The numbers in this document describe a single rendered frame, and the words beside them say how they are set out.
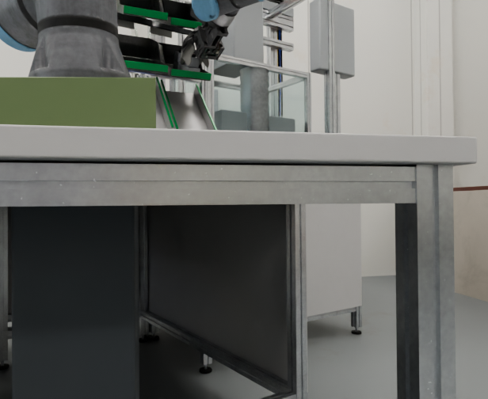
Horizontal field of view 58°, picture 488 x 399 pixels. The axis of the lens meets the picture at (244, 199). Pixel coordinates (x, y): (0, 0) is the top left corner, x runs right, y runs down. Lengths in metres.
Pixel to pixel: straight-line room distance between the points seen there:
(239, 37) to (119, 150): 2.14
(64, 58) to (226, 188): 0.34
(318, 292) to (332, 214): 0.45
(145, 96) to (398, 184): 0.34
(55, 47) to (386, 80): 4.68
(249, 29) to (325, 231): 1.19
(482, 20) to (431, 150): 5.60
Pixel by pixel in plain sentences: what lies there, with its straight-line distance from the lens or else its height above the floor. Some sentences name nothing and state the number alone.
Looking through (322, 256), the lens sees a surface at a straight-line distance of 2.53.
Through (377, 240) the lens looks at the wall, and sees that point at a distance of 4.97.
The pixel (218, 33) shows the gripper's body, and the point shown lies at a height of 1.27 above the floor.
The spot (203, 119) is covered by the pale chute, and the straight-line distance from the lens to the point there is 1.50.
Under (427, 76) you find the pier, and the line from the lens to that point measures 5.18.
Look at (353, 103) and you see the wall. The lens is 4.96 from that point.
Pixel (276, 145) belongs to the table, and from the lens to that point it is 0.43.
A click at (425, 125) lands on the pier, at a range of 5.10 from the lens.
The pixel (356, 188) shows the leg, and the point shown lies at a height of 0.80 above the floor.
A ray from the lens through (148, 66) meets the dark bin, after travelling 1.40.
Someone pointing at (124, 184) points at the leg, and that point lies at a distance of 0.44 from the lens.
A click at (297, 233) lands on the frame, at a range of 1.43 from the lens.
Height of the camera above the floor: 0.79
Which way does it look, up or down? 1 degrees up
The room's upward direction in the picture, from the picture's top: straight up
